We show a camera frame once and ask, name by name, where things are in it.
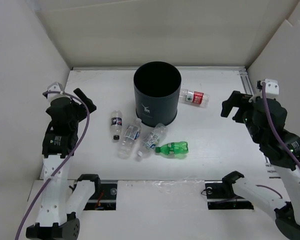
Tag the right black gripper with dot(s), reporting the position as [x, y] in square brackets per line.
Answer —
[238, 99]

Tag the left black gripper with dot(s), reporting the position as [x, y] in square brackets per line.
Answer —
[82, 107]

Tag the clear bottle blue Pepsi label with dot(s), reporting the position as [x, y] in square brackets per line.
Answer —
[116, 124]

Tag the clear bottle red label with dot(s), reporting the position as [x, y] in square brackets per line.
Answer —
[194, 98]

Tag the green plastic bottle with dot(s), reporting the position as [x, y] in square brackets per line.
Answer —
[173, 149]

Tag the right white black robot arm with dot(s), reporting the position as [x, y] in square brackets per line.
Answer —
[265, 119]

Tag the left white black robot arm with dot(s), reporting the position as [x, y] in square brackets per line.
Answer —
[59, 213]

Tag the dark blue cylindrical bin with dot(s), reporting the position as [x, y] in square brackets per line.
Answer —
[157, 86]

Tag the clear bottle orange blue label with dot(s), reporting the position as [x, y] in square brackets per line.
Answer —
[130, 137]

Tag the clear bottle green blue label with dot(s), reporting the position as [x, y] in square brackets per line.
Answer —
[152, 139]

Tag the aluminium rail right side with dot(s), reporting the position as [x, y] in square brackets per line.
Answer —
[248, 88]

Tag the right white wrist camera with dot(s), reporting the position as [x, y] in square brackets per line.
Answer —
[270, 87]

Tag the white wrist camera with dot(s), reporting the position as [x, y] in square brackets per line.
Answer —
[55, 87]
[270, 87]

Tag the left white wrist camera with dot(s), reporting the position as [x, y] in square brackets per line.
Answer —
[55, 87]

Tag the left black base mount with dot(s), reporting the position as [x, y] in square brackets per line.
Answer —
[106, 199]

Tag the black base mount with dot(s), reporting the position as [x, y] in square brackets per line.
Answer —
[106, 199]
[218, 197]

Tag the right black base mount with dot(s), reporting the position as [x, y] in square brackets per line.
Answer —
[218, 197]

